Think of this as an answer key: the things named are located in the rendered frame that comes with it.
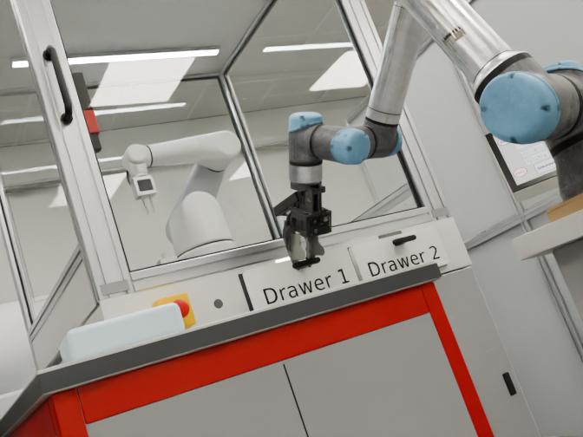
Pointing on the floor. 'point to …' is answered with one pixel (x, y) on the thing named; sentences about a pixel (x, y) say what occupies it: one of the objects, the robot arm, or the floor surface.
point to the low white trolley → (275, 374)
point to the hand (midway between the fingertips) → (302, 262)
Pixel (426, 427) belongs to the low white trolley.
